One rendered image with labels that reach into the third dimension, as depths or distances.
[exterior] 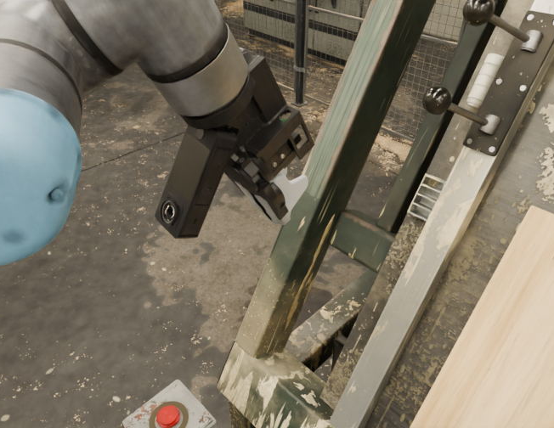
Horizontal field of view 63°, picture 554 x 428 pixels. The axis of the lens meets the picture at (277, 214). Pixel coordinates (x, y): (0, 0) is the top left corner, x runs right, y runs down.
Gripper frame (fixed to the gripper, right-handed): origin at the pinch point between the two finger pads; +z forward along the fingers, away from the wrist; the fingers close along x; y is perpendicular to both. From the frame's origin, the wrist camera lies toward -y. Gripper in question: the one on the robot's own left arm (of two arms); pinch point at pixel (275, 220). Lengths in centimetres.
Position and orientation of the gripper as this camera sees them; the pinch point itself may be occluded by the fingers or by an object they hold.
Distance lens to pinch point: 54.8
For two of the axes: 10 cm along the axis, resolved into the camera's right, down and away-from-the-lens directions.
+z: 3.5, 5.1, 7.9
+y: 6.7, -7.3, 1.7
